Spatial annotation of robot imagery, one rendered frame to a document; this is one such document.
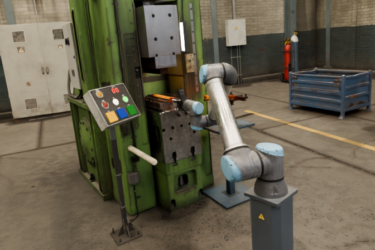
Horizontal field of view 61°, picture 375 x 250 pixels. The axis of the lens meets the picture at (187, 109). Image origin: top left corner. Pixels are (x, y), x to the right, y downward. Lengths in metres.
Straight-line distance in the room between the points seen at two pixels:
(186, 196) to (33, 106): 5.48
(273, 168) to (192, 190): 1.32
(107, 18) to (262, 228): 1.84
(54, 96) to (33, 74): 0.64
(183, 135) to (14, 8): 6.40
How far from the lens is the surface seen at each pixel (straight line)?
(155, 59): 2.60
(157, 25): 2.62
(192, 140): 2.80
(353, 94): 5.99
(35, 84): 7.78
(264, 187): 1.83
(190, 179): 2.97
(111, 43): 2.60
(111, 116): 2.22
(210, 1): 9.55
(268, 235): 1.95
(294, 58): 9.68
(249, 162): 1.71
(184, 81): 2.91
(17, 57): 7.78
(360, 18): 10.77
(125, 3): 2.68
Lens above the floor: 1.48
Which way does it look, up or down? 12 degrees down
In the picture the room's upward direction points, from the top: 5 degrees counter-clockwise
